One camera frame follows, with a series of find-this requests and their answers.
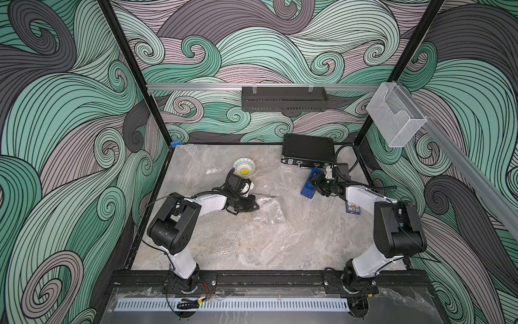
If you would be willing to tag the small patterned card box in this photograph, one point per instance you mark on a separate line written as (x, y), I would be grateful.
(353, 209)

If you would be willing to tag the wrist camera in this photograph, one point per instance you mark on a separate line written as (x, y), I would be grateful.
(329, 173)
(247, 187)

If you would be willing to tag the blue tape dispenser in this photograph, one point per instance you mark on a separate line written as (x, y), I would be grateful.
(308, 189)

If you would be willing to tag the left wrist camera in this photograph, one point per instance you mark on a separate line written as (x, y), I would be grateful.
(247, 187)

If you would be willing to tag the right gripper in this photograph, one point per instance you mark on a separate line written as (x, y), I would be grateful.
(317, 181)

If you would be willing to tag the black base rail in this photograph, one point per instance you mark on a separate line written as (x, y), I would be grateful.
(213, 281)

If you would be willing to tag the black perforated wall tray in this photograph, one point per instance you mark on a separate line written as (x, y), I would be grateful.
(284, 100)

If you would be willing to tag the clear acrylic wall holder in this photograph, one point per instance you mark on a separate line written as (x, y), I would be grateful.
(396, 114)

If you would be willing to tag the aluminium rail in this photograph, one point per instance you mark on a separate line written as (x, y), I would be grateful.
(204, 86)
(480, 141)

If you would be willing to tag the aluminium rail back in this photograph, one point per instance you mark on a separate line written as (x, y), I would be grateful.
(204, 86)

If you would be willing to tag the blue corner clip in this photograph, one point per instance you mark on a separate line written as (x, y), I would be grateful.
(175, 144)

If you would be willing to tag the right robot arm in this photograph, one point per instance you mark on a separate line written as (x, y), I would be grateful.
(397, 229)

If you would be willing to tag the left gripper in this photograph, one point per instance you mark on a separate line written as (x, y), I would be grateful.
(251, 201)

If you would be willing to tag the black hard case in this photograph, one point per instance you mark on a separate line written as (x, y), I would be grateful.
(307, 151)

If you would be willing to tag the white slotted cable duct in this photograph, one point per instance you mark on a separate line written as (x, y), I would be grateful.
(236, 304)

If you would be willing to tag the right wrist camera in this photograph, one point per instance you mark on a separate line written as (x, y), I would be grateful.
(329, 173)

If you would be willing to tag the yellow patterned ceramic bowl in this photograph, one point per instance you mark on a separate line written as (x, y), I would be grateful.
(244, 167)

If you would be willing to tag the clear bubble wrap sheet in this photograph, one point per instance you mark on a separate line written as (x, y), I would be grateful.
(313, 236)

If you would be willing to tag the aluminium rail right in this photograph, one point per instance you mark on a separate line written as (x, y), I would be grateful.
(480, 141)

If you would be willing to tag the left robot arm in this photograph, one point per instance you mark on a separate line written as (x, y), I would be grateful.
(173, 226)

